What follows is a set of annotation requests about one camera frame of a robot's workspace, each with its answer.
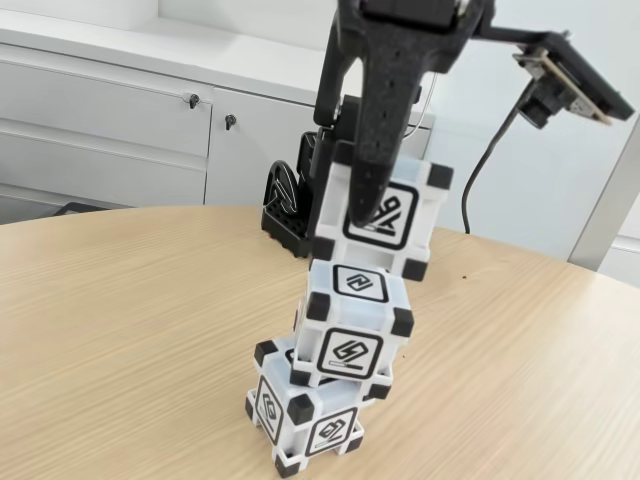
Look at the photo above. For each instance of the white cube with crossed symbol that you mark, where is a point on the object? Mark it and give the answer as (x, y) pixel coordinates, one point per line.
(420, 240)

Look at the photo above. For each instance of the white cube with lightning symbol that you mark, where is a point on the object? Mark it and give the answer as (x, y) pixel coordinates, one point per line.
(350, 310)

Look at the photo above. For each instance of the cabinet key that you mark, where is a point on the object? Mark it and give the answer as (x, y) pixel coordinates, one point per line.
(230, 121)
(193, 101)

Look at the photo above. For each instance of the white drawer unit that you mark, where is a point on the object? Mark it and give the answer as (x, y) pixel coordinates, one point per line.
(627, 250)

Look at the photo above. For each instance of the white cabinet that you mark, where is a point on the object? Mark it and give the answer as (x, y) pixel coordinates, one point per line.
(100, 135)

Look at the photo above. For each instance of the white cube with box symbol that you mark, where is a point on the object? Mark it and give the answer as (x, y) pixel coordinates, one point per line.
(270, 410)

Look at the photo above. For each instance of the black perforated base bracket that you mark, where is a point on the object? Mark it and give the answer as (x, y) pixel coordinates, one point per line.
(285, 230)

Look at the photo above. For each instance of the gripper camera board with mount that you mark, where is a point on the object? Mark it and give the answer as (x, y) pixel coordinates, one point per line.
(575, 80)

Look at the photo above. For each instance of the white metal post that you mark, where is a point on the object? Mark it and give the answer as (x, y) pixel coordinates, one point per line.
(605, 200)

